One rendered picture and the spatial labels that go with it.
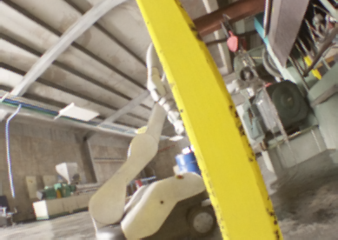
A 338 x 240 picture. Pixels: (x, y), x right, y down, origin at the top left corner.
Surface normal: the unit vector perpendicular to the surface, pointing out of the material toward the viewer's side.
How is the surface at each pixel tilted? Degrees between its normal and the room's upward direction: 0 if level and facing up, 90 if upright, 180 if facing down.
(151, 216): 91
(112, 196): 90
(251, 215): 90
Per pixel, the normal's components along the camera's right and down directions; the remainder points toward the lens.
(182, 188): 0.23, -0.42
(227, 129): -0.37, -0.21
